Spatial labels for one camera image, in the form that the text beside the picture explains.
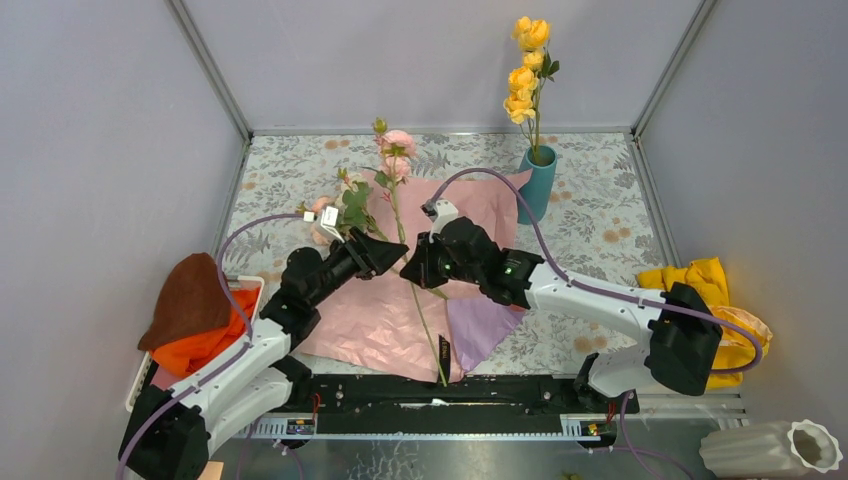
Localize white plastic basket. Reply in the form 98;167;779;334
125;275;266;413

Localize black ribbon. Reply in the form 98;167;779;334
437;335;452;386

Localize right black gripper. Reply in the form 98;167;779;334
401;230;482;290

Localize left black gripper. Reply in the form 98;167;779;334
309;228;409;309

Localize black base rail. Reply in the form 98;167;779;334
273;374;639;436

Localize teal cylindrical vase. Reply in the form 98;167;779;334
518;145;557;225

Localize orange cloth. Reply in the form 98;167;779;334
149;290;256;378

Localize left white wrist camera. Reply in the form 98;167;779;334
302;206;345;246

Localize purple wrapping paper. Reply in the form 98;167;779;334
447;297;526;372

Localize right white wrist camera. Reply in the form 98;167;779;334
421;198;459;243

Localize pink flower stems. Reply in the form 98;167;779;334
296;168;406;246

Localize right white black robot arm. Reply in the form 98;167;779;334
400;217;722;412

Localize yellow cloth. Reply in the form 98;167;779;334
637;257;773;369

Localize brown cloth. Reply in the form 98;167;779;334
137;253;231;351

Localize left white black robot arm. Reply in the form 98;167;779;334
116;228;409;479

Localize yellow flower stems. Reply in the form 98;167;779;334
503;16;560;166

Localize white ribbed vase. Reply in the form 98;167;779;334
699;419;844;479

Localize floral patterned table mat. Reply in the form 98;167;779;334
222;133;668;389

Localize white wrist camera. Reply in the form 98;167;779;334
302;206;345;246
421;198;459;243

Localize pink wrapping paper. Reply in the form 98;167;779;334
295;172;518;382

